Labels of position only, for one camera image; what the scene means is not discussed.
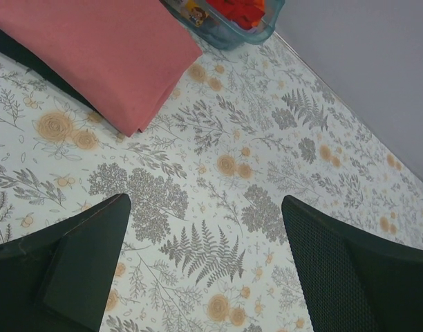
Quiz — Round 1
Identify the pink t shirt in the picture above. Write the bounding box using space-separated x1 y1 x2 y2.
0 1 202 136

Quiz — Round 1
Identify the teal plastic laundry basket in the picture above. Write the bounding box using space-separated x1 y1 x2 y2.
162 1 285 50

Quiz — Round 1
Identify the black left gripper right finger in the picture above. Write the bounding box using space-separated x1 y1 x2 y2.
281 195 423 331

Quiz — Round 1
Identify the floral patterned table mat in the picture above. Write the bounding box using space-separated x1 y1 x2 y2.
0 37 423 331

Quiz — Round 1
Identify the folded black t shirt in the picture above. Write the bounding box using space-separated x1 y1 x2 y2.
0 29 96 111

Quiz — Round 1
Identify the red t shirt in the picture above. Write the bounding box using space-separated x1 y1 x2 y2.
207 0 265 30

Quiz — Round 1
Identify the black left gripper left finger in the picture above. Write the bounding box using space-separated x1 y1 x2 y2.
0 194 131 331

